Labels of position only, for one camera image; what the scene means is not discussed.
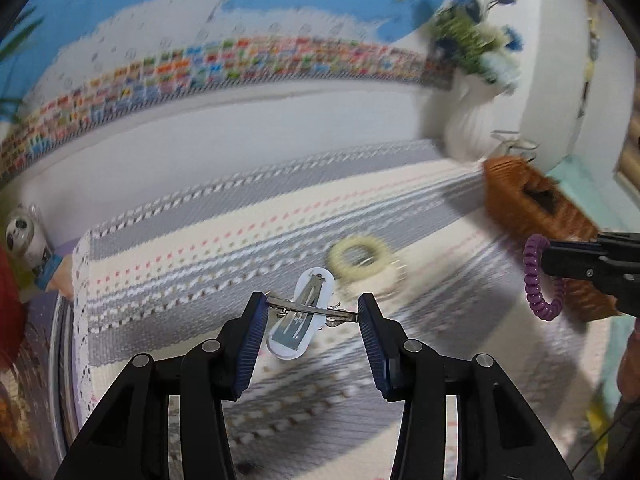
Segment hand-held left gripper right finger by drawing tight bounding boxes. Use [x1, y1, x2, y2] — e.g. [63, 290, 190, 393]
[357, 292, 573, 480]

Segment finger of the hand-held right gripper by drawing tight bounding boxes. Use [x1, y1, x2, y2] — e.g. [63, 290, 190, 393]
[542, 240, 608, 281]

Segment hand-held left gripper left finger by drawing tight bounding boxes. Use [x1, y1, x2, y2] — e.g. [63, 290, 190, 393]
[54, 291, 271, 480]

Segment purple spiral hair tie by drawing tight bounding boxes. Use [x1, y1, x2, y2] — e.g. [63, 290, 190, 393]
[522, 234, 566, 322]

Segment silver alligator hair clip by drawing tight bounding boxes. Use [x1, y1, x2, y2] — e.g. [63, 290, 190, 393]
[266, 294, 360, 328]

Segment white oval hair clip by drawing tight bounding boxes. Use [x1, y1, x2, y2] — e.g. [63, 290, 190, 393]
[265, 266, 336, 361]

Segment brown wicker basket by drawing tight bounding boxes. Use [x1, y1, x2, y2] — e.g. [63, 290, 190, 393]
[482, 156, 621, 321]

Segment person's right forearm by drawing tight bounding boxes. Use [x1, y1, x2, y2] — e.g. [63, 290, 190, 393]
[616, 317, 640, 406]

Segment teal cloth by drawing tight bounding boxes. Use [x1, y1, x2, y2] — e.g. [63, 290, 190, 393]
[545, 155, 640, 241]

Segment woven patterned mat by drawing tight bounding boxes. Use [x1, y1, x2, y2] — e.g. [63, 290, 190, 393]
[70, 139, 621, 480]

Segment white ribbed vase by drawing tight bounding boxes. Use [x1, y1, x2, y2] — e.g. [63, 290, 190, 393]
[444, 77, 501, 161]

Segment small blue plastic piece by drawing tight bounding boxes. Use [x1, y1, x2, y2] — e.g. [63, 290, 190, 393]
[32, 255, 66, 291]

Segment red plant pot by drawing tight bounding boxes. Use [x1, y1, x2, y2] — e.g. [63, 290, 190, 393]
[0, 245, 26, 371]

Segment blue and white flowers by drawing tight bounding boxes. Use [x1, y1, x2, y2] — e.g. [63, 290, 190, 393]
[427, 0, 523, 93]

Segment panda figurine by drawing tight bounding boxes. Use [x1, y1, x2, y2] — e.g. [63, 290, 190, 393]
[4, 204, 51, 273]

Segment green leafy plant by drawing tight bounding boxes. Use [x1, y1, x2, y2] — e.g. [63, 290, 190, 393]
[0, 7, 46, 121]

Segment yellow spiral hair tie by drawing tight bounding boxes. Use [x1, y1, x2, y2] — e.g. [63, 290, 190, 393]
[327, 237, 396, 281]

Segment hanging wall garland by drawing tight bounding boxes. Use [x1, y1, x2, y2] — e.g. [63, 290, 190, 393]
[580, 0, 601, 121]

